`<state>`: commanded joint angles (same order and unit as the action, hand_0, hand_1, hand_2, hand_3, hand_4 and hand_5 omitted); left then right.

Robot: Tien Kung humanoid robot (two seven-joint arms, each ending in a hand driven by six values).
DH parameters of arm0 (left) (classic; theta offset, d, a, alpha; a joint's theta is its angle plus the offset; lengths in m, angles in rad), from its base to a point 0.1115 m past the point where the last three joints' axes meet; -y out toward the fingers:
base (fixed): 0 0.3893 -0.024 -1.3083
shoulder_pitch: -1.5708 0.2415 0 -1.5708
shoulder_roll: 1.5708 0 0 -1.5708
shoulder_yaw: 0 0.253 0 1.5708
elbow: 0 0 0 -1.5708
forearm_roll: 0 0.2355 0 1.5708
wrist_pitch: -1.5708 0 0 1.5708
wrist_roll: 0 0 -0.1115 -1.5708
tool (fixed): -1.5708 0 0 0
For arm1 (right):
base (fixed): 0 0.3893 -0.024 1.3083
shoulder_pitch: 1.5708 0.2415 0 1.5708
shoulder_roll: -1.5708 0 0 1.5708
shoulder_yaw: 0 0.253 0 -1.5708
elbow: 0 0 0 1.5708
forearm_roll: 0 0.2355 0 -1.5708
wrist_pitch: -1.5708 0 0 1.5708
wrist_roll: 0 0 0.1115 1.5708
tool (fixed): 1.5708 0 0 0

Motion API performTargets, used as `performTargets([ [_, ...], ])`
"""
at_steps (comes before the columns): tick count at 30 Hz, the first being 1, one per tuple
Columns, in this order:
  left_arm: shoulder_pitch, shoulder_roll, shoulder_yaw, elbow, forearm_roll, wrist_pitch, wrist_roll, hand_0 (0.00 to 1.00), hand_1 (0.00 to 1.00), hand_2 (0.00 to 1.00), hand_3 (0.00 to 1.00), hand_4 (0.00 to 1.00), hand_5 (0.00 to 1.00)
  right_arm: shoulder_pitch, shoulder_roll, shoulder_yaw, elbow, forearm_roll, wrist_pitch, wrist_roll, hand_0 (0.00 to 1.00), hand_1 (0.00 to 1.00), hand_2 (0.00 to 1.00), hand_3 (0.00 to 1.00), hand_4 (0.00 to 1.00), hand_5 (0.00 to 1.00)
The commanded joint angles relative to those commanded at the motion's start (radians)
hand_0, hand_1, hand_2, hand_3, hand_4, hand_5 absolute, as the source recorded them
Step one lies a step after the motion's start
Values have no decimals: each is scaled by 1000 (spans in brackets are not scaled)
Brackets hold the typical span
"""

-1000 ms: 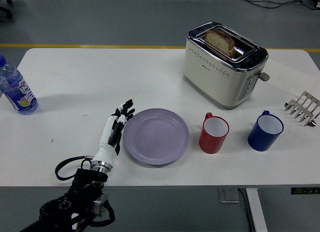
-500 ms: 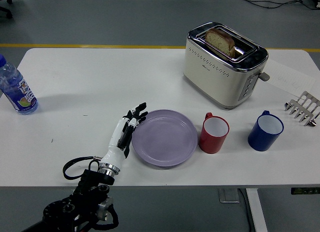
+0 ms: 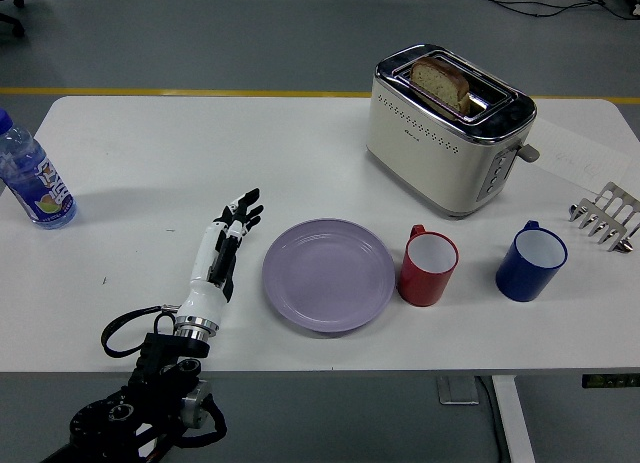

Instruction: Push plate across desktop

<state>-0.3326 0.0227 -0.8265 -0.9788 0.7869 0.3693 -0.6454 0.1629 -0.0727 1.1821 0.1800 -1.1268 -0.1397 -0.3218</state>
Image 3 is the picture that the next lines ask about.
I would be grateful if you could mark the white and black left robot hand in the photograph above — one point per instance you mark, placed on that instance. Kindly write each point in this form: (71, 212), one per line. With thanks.
(220, 263)

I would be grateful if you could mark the purple plate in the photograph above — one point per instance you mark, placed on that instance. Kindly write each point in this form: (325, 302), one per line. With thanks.
(328, 275)

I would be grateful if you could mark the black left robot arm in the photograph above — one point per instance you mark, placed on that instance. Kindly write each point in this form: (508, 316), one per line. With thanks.
(150, 383)

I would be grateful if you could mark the red mug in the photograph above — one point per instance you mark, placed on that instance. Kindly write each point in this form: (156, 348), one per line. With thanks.
(426, 268)

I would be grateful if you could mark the clear plastic water bottle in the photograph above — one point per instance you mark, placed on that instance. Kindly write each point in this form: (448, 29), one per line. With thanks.
(31, 175)

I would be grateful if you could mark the cream and chrome toaster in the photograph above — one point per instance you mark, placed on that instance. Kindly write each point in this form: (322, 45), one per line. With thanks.
(440, 148)

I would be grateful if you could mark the grey floor socket box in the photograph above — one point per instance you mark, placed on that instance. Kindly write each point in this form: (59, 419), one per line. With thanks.
(457, 390)

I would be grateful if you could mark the slice of brown bread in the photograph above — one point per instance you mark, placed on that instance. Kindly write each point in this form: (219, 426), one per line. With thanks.
(442, 85)

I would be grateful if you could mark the blue mug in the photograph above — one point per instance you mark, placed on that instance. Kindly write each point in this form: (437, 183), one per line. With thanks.
(530, 265)

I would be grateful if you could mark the black office chair base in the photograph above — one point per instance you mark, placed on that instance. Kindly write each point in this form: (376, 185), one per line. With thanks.
(11, 13)

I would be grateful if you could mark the white table leg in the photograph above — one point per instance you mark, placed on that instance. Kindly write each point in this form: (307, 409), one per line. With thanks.
(512, 420)

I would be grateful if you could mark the white sheet of paper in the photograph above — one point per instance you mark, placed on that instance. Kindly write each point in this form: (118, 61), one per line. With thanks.
(580, 153)

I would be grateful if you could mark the silver metal toast rack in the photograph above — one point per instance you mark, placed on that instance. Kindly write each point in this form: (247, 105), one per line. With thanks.
(607, 218)

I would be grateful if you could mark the black table control panel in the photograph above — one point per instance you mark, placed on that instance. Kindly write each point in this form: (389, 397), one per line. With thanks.
(611, 381)

